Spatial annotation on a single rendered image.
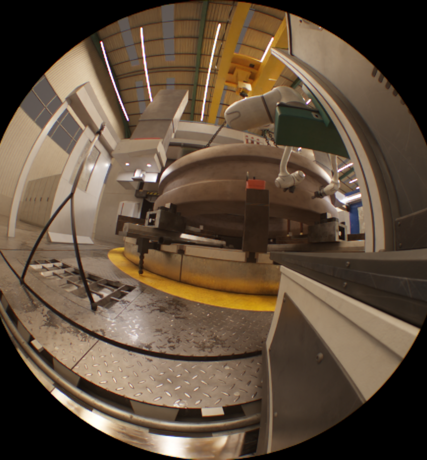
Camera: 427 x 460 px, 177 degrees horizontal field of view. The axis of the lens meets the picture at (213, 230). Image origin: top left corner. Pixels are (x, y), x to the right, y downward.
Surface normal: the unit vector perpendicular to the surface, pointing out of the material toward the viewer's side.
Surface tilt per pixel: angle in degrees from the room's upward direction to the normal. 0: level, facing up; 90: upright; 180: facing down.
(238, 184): 90
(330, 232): 90
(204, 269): 90
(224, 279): 90
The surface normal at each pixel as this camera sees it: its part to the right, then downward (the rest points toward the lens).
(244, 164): -0.23, -0.15
